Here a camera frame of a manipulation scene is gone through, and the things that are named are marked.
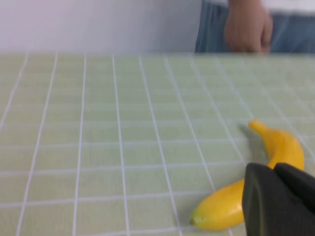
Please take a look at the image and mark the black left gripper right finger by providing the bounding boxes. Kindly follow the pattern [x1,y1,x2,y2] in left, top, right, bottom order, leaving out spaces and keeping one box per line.
[274,162,315,215]

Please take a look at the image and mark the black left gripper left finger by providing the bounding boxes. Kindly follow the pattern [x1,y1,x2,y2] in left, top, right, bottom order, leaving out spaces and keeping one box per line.
[242,162,315,236]

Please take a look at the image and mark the yellow banana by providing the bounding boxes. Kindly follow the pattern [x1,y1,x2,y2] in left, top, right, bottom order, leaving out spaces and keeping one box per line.
[189,119,305,232]

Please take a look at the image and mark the person's right hand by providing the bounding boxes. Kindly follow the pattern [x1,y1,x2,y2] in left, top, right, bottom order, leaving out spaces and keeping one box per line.
[224,0,273,53]

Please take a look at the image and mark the blue jeans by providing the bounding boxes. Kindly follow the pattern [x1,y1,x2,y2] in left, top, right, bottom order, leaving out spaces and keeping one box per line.
[195,0,315,54]

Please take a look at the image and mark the white t-shirt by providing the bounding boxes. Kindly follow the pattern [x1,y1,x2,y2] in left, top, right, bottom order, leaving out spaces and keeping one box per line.
[259,0,315,17]

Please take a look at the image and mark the green checked tablecloth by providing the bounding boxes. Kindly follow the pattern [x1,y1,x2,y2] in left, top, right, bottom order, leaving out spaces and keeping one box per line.
[0,51,315,236]

